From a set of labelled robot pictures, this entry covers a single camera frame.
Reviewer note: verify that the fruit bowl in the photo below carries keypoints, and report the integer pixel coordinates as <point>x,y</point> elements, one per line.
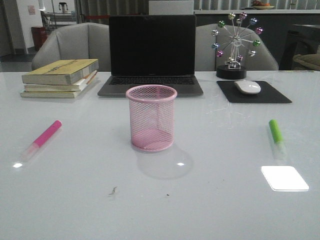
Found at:
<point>260,5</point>

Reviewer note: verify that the bottom cream book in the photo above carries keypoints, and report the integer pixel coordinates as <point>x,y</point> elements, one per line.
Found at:
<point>50,94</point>

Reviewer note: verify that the red trash bin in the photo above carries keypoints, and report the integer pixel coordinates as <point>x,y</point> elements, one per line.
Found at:
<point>39,36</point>

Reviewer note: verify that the black laptop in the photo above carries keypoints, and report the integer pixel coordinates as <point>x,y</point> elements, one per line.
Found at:
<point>152,50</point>

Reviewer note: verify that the top yellow book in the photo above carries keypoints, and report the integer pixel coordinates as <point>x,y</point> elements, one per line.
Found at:
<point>61,72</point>

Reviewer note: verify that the green highlighter pen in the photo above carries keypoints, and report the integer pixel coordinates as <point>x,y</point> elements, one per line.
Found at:
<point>279,147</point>

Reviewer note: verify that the left grey armchair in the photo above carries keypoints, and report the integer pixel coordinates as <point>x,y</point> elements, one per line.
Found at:
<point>78,41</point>

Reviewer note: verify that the grey armchair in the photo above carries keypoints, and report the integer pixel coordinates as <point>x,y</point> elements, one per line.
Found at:
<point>212,49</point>
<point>78,41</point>

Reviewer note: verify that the right grey armchair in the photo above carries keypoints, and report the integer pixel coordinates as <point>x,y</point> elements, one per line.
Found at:
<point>212,49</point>

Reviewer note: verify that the white computer mouse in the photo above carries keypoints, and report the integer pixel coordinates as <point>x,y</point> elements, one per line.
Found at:
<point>248,87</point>

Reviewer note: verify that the white box behind laptop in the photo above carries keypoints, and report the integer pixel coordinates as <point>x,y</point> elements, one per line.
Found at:
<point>170,7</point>

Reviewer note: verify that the pink mesh pen holder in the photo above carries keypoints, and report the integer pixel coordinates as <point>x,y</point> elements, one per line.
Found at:
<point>151,113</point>

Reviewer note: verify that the pink highlighter pen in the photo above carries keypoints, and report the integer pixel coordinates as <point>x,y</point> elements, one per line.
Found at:
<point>40,141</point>

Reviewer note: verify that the middle cream book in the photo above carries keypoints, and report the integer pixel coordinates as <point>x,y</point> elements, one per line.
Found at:
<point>76,87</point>

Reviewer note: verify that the cream book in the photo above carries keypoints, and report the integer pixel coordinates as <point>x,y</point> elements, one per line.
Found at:
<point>76,87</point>
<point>50,94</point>

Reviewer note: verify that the ferris wheel desk ornament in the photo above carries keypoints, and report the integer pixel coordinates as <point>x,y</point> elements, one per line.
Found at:
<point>234,43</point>

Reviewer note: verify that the olive cushion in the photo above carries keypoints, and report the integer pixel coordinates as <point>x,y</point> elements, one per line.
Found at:
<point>310,62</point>

